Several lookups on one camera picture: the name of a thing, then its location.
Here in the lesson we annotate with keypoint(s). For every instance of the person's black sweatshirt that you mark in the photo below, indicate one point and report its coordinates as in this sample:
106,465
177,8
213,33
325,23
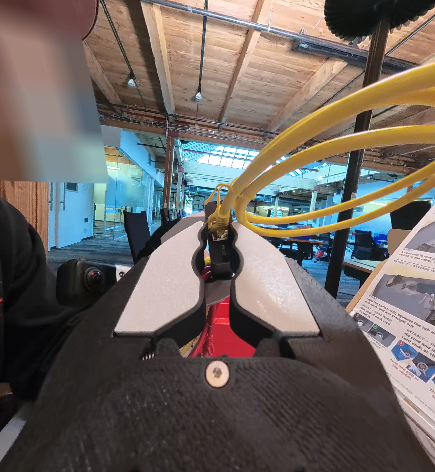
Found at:
18,295

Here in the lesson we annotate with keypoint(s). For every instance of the black ethernet splitter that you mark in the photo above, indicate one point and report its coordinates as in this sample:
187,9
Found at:
221,254

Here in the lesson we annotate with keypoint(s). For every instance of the silver ceiling pipe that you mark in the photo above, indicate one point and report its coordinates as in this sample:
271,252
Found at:
239,22

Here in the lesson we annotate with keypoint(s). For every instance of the black ceiling light bar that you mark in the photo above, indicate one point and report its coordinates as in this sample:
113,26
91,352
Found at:
350,55

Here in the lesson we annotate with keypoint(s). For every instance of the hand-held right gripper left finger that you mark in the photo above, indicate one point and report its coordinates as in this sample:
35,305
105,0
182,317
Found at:
165,287

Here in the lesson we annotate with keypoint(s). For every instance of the red plastic bin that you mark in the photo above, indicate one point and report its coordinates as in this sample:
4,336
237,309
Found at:
235,332

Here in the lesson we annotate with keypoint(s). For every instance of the black monitor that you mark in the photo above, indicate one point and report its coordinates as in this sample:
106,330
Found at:
411,215

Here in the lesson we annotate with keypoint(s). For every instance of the black office chair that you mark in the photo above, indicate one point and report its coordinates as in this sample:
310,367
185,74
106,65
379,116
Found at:
136,236
364,243

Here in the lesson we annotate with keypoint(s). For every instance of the printed instruction board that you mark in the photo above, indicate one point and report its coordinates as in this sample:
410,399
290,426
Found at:
405,313

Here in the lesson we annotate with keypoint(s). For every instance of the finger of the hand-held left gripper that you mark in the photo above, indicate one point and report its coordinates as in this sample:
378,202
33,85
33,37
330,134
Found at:
217,293
191,218

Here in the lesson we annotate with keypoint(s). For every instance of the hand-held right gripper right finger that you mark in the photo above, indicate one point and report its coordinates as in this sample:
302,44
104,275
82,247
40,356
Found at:
272,287

